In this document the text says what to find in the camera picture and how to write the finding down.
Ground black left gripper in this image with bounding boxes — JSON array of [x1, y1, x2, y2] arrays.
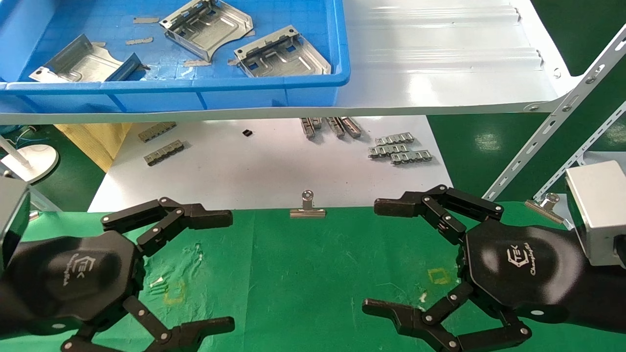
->
[[10, 197, 236, 352]]

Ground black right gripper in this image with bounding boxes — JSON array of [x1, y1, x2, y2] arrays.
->
[[362, 184, 588, 352]]

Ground stamped sheet metal part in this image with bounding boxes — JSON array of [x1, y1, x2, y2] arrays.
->
[[28, 34, 148, 83], [233, 25, 332, 78], [159, 0, 254, 63]]

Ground green cloth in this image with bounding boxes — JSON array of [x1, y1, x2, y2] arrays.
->
[[0, 199, 626, 352]]

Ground white slotted angle bar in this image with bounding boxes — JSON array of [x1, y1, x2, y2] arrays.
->
[[482, 24, 626, 202], [0, 162, 62, 212], [532, 100, 626, 201]]

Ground yellow woven bag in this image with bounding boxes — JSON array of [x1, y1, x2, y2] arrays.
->
[[53, 122, 134, 174]]

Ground white metal shelf panel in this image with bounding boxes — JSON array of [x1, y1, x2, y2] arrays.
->
[[0, 0, 583, 126]]

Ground white round stand base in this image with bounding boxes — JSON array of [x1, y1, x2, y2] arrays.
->
[[0, 135, 60, 185]]

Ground blue plastic bin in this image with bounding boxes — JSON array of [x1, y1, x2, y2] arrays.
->
[[0, 0, 351, 114]]

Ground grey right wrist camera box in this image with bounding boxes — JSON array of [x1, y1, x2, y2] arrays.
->
[[565, 160, 626, 267]]

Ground thin coloured wires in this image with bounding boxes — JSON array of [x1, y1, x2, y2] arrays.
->
[[12, 124, 41, 148]]

